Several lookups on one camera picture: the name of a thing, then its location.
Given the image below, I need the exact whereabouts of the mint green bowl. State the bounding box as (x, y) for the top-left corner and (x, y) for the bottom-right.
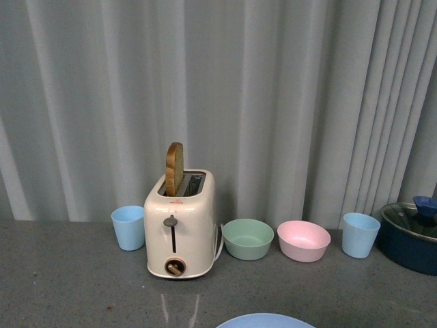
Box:
(222, 219), (274, 261)

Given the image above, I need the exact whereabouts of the light blue cup right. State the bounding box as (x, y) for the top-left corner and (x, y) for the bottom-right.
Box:
(342, 213), (381, 259)

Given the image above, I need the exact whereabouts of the light blue plate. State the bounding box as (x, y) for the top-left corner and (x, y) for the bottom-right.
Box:
(217, 313), (313, 328)

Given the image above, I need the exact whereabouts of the dark blue pot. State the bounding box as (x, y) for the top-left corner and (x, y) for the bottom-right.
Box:
(376, 218), (436, 276)

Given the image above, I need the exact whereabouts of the toasted bread slice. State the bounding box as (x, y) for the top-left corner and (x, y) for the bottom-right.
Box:
(165, 142), (184, 197)

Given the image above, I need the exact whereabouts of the light blue cup left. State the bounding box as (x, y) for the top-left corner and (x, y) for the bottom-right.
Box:
(111, 206), (145, 251)

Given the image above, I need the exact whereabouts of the cream white toaster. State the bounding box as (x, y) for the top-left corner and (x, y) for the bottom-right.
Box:
(143, 169), (219, 279)

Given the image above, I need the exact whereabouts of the pink bowl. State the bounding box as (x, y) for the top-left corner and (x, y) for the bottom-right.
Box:
(277, 220), (331, 263)

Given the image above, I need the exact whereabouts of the light blue cup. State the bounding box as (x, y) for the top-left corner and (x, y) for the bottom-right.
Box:
(342, 213), (381, 259)
(111, 206), (145, 251)

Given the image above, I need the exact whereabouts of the glass pot lid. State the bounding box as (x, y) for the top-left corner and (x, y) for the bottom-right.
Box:
(381, 196), (436, 242)

